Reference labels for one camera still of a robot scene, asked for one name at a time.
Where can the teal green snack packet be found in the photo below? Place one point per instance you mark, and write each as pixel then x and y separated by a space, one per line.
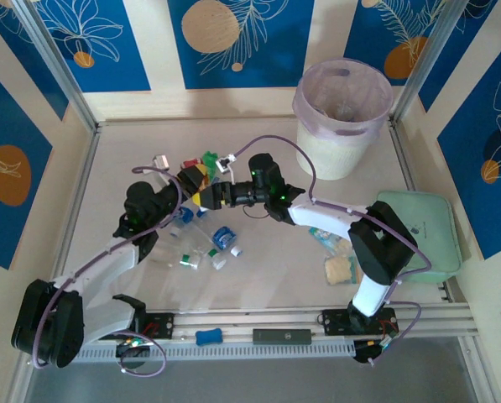
pixel 323 237

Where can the soda water bottle blue cap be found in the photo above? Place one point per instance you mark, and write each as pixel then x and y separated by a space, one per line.
pixel 186 214

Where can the clear bottle white cap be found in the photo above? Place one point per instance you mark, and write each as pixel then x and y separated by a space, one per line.
pixel 219 263
pixel 237 251

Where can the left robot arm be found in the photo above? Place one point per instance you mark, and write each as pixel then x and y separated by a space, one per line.
pixel 103 268

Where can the blue bone-shaped object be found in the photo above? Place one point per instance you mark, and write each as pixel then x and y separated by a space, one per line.
pixel 208 337

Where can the cracker snack packet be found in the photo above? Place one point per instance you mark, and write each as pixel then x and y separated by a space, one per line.
pixel 340 270

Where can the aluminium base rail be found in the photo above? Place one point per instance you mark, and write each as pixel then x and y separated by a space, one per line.
pixel 241 321

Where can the Pepsi bottle blue label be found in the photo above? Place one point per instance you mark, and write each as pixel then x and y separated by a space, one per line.
pixel 223 238

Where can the aluminium frame post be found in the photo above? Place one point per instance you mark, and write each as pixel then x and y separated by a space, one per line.
pixel 430 63
pixel 57 67

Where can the mint green plastic tray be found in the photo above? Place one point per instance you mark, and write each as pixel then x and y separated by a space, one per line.
pixel 430 226

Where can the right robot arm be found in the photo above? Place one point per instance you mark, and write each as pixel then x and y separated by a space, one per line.
pixel 325 216

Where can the clear square plastic bottle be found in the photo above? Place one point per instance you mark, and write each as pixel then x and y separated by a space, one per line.
pixel 187 235

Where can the clear bottle green cap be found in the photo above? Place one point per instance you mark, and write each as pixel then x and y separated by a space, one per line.
pixel 212 252
pixel 186 260

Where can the dark grey bar device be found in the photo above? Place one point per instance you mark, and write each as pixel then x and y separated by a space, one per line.
pixel 281 336

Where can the purple bin liner bag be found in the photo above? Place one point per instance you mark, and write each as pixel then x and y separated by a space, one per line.
pixel 342 71

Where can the cream ribbed waste bin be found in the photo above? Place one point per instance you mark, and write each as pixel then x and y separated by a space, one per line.
pixel 334 155

